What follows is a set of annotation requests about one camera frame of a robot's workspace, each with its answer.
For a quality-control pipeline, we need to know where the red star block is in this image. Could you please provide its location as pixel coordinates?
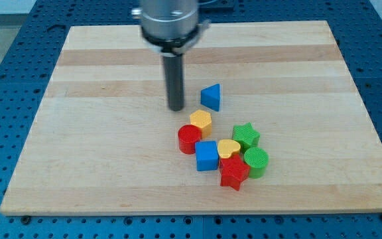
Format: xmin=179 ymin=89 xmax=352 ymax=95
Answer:
xmin=220 ymin=154 xmax=250 ymax=191

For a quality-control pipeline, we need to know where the green star block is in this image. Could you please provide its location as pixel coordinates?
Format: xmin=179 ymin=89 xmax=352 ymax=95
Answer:
xmin=232 ymin=122 xmax=261 ymax=153

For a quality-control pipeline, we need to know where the blue triangular prism block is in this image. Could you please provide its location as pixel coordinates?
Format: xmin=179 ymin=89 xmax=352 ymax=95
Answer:
xmin=200 ymin=84 xmax=221 ymax=112

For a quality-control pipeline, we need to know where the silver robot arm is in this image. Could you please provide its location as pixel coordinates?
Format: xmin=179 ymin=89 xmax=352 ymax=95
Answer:
xmin=131 ymin=0 xmax=211 ymax=57

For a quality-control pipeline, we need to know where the yellow heart block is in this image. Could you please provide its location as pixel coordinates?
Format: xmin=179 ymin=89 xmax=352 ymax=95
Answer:
xmin=218 ymin=139 xmax=241 ymax=159

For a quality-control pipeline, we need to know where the blue cube block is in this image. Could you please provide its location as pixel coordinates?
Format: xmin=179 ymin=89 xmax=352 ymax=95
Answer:
xmin=195 ymin=141 xmax=219 ymax=171

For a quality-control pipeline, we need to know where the red cylinder block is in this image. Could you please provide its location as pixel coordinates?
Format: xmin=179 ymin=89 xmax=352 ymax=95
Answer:
xmin=177 ymin=124 xmax=202 ymax=155

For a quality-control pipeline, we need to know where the light wooden board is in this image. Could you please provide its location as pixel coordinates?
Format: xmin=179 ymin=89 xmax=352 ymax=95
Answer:
xmin=0 ymin=21 xmax=382 ymax=216

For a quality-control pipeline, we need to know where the yellow hexagon block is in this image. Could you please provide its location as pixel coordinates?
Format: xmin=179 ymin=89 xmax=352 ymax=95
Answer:
xmin=190 ymin=110 xmax=212 ymax=139

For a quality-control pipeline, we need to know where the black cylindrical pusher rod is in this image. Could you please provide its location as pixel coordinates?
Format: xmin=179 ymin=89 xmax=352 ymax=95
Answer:
xmin=162 ymin=55 xmax=184 ymax=112

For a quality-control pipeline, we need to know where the blue perforated metal table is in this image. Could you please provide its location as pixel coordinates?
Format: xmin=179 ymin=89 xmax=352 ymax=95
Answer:
xmin=0 ymin=0 xmax=382 ymax=238

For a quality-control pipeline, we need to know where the green cylinder block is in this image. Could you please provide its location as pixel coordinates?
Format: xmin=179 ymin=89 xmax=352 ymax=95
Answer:
xmin=244 ymin=147 xmax=269 ymax=179

